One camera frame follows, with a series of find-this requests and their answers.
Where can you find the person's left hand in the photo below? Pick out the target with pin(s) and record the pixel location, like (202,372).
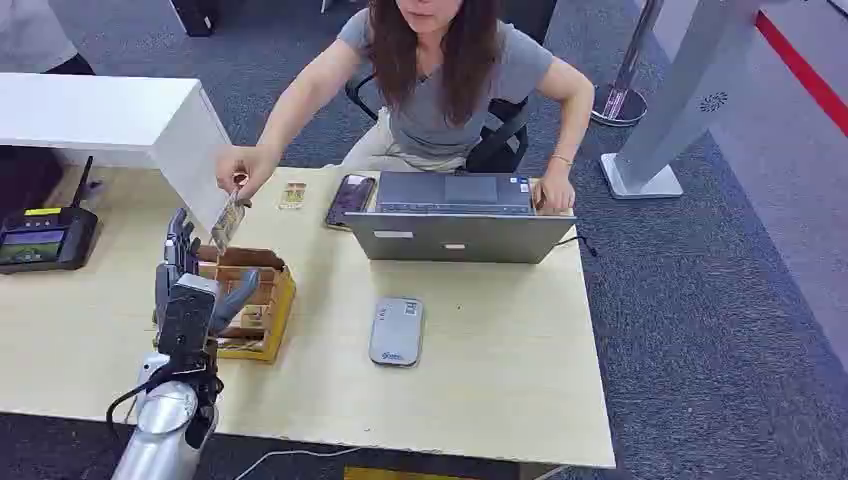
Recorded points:
(555,192)

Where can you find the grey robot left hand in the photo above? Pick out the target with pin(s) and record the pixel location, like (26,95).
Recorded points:
(177,248)

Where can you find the person's right hand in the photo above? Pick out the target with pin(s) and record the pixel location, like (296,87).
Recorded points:
(245,166)

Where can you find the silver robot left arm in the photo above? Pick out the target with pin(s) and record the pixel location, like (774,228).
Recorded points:
(162,424)

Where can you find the black office chair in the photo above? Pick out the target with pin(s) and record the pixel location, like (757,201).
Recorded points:
(497,149)

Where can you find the grey laptop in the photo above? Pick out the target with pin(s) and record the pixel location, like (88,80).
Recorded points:
(457,228)

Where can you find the black smartphone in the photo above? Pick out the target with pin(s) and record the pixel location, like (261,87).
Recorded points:
(350,201)

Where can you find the wooden card box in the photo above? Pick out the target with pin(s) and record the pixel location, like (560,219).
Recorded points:
(268,318)

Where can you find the black terminal with antenna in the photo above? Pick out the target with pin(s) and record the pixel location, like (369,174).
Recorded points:
(46,238)

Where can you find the white cabinet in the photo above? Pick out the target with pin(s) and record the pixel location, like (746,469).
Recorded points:
(112,116)

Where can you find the white floor stand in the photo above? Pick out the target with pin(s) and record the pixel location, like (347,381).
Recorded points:
(669,106)

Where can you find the person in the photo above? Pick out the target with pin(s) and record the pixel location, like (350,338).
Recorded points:
(33,33)
(430,112)

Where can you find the black bin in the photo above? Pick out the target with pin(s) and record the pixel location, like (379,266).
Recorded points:
(193,14)

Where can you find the grey power bank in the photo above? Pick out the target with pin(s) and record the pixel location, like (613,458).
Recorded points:
(396,331)

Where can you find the red floor tape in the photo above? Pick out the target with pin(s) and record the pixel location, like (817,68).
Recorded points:
(805,73)

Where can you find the yellow board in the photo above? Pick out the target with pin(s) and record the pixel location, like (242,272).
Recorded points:
(397,474)

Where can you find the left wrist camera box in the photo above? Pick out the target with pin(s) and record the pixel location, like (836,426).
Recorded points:
(189,318)

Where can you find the chrome stanchion post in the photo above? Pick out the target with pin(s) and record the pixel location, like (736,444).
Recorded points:
(623,99)

